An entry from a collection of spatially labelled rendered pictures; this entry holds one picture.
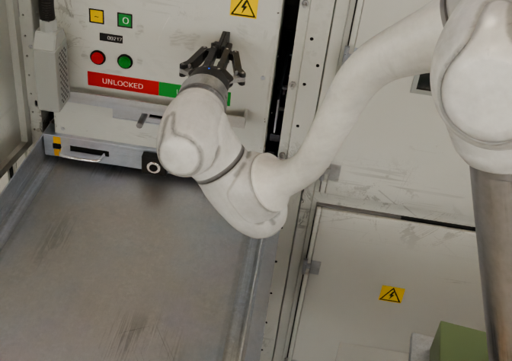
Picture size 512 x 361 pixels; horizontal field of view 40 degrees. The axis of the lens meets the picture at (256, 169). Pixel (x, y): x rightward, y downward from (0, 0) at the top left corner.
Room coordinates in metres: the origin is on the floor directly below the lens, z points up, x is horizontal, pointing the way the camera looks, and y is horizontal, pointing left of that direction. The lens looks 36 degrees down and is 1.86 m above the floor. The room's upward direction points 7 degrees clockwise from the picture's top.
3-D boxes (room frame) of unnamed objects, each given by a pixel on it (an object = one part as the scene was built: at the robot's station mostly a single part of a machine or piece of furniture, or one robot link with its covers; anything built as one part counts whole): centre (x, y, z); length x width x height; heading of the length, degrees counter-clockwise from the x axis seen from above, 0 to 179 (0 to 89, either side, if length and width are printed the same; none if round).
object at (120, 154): (1.35, 0.23, 0.89); 0.54 x 0.05 x 0.06; 87
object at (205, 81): (1.06, 0.11, 1.23); 0.09 x 0.06 x 0.09; 87
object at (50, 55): (1.27, 0.45, 1.14); 0.08 x 0.05 x 0.17; 177
